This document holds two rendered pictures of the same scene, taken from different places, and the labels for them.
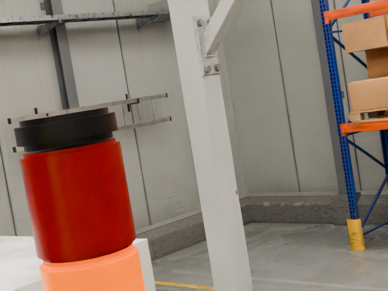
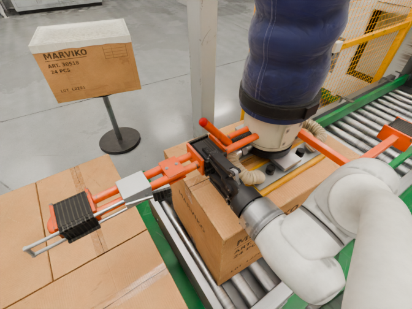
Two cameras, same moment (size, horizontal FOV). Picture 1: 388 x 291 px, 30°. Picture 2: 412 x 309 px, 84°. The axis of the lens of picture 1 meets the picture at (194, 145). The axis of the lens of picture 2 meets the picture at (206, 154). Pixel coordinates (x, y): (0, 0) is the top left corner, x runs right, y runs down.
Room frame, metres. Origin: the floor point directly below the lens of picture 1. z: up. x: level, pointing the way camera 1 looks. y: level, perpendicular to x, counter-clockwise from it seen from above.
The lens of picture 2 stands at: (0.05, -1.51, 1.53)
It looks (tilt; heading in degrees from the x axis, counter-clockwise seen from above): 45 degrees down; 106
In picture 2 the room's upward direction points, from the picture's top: straight up
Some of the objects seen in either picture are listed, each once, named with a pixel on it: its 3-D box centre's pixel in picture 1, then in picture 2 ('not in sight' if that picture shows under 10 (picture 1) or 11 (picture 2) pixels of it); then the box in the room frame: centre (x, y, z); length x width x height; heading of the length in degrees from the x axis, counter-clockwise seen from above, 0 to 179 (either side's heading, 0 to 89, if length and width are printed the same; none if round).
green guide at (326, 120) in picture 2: not in sight; (346, 105); (0.65, 0.17, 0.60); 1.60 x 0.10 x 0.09; 49
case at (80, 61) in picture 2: not in sight; (92, 59); (-1.24, -0.07, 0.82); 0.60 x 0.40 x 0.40; 36
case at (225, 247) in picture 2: not in sight; (253, 187); (0.08, -0.88, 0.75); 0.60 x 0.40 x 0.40; 46
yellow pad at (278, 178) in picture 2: not in sight; (284, 163); (0.16, -0.94, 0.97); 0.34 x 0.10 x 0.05; 49
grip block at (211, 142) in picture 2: not in sight; (206, 153); (-0.07, -1.06, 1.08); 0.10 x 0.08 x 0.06; 139
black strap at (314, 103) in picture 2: not in sight; (279, 92); (0.09, -0.88, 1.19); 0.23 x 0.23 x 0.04
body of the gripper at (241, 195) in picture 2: not in sight; (239, 194); (0.04, -1.18, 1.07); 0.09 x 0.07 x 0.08; 139
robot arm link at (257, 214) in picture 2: not in sight; (260, 217); (0.09, -1.22, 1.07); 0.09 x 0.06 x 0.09; 49
